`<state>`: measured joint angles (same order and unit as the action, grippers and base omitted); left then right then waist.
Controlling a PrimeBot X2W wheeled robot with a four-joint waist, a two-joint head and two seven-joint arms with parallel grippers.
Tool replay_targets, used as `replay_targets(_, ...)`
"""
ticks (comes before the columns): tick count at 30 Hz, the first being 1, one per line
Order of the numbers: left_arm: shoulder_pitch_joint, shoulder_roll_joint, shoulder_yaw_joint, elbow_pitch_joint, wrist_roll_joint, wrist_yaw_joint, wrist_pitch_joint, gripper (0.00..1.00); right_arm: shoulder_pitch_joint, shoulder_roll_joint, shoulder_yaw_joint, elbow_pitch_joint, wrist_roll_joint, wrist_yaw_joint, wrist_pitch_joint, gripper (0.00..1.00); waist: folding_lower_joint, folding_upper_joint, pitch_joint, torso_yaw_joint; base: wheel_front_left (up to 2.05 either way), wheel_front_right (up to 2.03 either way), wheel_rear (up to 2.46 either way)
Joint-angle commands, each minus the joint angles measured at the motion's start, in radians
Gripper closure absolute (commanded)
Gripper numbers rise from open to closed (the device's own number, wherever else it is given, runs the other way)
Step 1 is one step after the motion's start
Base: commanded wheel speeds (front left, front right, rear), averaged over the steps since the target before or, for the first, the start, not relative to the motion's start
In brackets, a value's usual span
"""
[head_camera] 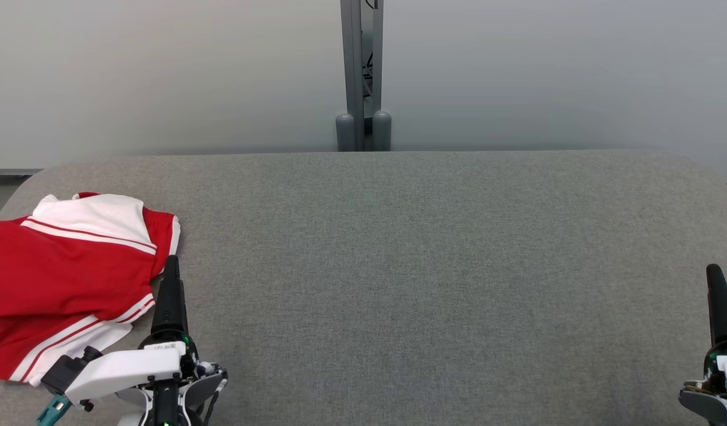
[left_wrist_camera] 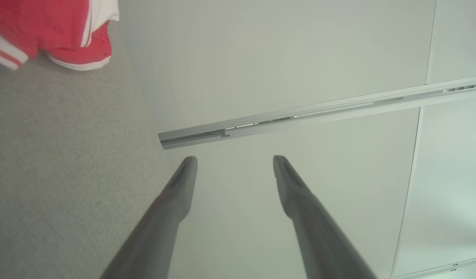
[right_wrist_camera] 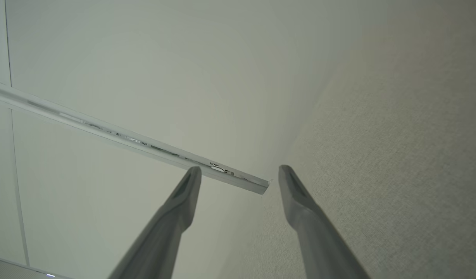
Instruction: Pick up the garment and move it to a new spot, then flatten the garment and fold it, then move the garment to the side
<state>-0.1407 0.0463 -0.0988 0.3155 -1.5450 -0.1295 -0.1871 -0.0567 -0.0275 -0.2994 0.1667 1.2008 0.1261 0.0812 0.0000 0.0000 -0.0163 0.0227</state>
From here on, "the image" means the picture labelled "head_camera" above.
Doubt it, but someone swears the grey cylindrical post foot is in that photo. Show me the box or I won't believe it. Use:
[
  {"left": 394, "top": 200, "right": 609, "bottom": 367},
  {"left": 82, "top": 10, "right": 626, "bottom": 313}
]
[
  {"left": 335, "top": 112, "right": 356, "bottom": 153},
  {"left": 372, "top": 110, "right": 393, "bottom": 152}
]

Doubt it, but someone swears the grey metal partition post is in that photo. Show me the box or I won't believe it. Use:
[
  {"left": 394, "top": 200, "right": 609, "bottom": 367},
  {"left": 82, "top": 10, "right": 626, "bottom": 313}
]
[{"left": 340, "top": 0, "right": 385, "bottom": 152}]

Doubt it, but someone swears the red jersey with white sleeves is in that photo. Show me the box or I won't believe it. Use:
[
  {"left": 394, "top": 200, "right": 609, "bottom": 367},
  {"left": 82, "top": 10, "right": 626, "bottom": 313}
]
[{"left": 0, "top": 192, "right": 181, "bottom": 386}]

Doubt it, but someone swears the left arm cable teal plug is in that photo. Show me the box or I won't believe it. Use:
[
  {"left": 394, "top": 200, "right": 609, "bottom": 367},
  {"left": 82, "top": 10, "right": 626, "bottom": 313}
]
[{"left": 36, "top": 395, "right": 72, "bottom": 426}]

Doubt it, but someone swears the black cable inside post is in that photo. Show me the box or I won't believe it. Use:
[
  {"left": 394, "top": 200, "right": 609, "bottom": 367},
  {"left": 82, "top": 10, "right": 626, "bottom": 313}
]
[{"left": 363, "top": 0, "right": 379, "bottom": 98}]

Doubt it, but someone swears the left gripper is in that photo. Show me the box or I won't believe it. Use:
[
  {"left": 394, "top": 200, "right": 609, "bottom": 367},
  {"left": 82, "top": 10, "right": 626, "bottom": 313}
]
[{"left": 65, "top": 256, "right": 216, "bottom": 426}]

